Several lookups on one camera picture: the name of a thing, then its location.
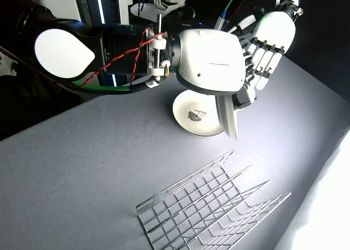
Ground red black twisted wires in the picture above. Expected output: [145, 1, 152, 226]
[69, 27, 168, 87]

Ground white black robot torso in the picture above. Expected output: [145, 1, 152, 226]
[34, 0, 132, 87]

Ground spare white robot hand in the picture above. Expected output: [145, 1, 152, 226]
[130, 0, 186, 18]

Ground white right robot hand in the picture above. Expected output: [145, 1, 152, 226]
[176, 30, 258, 112]

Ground white leaf print plate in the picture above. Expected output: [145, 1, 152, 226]
[172, 90, 225, 137]
[215, 94, 239, 141]

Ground chrome wire dish rack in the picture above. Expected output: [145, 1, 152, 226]
[136, 149, 293, 250]

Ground white machine part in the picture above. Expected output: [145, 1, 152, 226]
[0, 46, 19, 77]

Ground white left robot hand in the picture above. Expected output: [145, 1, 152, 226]
[228, 11, 296, 91]

